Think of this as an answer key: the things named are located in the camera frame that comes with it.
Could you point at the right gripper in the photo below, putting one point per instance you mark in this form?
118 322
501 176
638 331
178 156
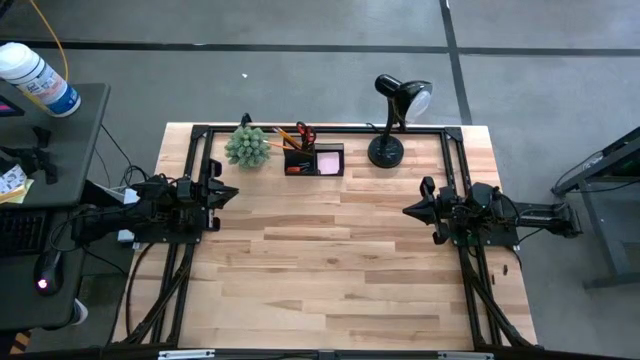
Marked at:
442 210

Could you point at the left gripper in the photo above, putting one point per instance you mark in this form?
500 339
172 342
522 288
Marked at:
212 170

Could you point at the pink sticky note pad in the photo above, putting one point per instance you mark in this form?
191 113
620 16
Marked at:
329 163

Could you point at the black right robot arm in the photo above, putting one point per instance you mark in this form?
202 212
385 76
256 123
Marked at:
530 217

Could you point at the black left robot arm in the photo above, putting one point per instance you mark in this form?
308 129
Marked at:
145 212

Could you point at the black mesh desk organizer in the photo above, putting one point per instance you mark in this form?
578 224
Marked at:
305 160

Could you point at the green succulent in patterned pot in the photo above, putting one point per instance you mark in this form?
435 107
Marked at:
247 149

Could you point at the black desk lamp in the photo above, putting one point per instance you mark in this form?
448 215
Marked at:
385 152

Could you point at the white box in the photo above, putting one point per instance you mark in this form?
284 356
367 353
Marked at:
131 196

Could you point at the grey metal table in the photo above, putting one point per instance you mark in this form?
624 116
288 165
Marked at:
596 220

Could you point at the person's shoe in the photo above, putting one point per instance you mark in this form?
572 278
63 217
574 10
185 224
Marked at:
81 311

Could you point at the black computer mouse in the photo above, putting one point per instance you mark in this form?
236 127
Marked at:
47 272

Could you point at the yellow sticky notes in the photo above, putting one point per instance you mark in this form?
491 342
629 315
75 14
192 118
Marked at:
25 192

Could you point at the black keyboard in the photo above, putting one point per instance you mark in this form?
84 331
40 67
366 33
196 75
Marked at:
20 232

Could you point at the white sticker sheet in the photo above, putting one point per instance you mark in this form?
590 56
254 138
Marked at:
12 179

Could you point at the white wipes canister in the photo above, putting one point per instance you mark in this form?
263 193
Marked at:
35 77

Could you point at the desk monitor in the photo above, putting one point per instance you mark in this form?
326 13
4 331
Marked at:
10 107

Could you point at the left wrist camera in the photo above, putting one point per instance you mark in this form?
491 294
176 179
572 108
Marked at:
184 189

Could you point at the black aluminium table frame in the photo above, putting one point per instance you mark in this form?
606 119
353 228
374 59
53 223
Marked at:
455 133

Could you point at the silver bracket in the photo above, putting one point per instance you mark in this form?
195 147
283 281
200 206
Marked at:
185 354
465 356

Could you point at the black desk mount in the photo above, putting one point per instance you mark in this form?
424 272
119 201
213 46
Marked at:
42 160

